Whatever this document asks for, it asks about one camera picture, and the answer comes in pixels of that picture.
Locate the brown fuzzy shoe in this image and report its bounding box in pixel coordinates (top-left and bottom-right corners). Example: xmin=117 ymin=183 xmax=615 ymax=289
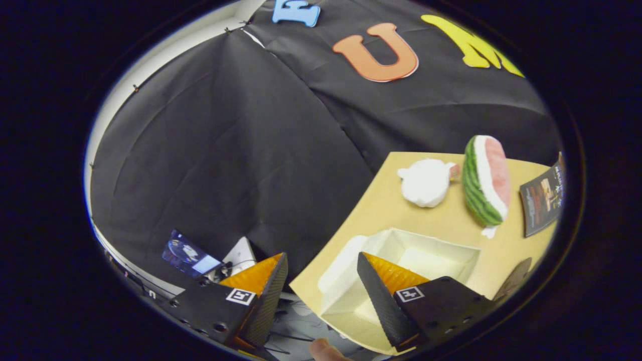
xmin=494 ymin=257 xmax=532 ymax=301

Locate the white plush toy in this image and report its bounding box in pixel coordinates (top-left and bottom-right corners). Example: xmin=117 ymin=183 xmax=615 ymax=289
xmin=397 ymin=159 xmax=459 ymax=209

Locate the dark cover book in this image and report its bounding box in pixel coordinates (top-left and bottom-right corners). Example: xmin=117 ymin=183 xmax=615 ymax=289
xmin=519 ymin=160 xmax=565 ymax=238

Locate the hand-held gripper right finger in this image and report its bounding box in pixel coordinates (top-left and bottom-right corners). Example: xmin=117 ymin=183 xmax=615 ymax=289
xmin=357 ymin=252 xmax=495 ymax=353

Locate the watermelon slice plush toy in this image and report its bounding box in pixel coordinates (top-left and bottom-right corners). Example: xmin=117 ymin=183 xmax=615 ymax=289
xmin=462 ymin=134 xmax=512 ymax=239

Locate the white fabric storage box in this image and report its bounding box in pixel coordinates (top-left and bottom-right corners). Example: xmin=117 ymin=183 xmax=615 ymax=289
xmin=317 ymin=228 xmax=481 ymax=356

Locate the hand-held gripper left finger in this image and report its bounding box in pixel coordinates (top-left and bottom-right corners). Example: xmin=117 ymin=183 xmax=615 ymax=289
xmin=168 ymin=252 xmax=289 ymax=359

